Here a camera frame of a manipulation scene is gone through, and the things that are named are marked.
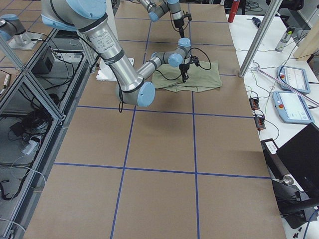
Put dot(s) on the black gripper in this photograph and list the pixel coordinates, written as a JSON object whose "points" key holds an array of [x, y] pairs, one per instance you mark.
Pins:
{"points": [[177, 24], [184, 67]]}

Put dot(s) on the olive green long-sleeve shirt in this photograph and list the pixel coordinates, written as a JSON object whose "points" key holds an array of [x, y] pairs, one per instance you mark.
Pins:
{"points": [[203, 78]]}

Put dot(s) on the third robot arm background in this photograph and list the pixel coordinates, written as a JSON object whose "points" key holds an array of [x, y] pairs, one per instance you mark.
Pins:
{"points": [[13, 32]]}

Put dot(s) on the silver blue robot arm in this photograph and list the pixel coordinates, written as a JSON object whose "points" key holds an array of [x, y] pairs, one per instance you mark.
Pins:
{"points": [[155, 12], [89, 17]]}

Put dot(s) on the red bottle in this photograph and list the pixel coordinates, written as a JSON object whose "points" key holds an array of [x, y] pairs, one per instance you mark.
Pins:
{"points": [[233, 10]]}

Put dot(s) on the upper orange circuit board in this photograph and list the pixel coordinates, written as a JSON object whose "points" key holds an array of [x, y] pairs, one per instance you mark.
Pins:
{"points": [[254, 103]]}

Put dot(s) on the orange circuit board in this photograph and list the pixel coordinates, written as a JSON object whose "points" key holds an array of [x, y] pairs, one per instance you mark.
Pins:
{"points": [[259, 122], [254, 103]]}

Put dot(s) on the lower orange circuit board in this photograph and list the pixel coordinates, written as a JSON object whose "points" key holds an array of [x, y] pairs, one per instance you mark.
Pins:
{"points": [[259, 122]]}

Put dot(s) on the long grabber stick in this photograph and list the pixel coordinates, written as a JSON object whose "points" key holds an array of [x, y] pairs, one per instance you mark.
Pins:
{"points": [[282, 83]]}

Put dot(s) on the clear water bottle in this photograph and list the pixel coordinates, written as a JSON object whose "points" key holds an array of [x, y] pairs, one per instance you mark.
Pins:
{"points": [[285, 39]]}

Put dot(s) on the upper blue teach pendant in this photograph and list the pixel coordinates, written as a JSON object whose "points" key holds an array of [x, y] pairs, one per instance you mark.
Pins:
{"points": [[295, 77]]}

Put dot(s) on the blue teach pendant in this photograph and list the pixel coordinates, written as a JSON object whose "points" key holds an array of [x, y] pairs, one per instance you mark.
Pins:
{"points": [[295, 77], [291, 108]]}

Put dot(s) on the lower blue teach pendant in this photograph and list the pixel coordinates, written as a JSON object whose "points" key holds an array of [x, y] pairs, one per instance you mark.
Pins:
{"points": [[291, 108]]}

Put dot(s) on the wooden board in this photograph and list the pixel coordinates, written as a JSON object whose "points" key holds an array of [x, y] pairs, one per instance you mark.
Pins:
{"points": [[310, 14]]}

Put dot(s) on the black box with label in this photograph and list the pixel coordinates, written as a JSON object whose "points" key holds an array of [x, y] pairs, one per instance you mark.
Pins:
{"points": [[273, 161]]}

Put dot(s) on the black monitor with stand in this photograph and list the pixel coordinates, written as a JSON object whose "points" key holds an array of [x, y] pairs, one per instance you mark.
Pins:
{"points": [[300, 156]]}

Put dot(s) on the metal cup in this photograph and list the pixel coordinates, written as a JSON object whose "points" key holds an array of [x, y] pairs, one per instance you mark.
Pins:
{"points": [[288, 180]]}

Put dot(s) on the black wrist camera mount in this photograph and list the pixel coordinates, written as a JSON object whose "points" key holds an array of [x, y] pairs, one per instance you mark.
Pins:
{"points": [[194, 60], [187, 15]]}

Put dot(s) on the white pedestal column with base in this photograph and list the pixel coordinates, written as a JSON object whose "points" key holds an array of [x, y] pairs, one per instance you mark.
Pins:
{"points": [[109, 69]]}

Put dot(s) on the aluminium frame post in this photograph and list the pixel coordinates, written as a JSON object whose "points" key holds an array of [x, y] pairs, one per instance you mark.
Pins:
{"points": [[261, 32]]}

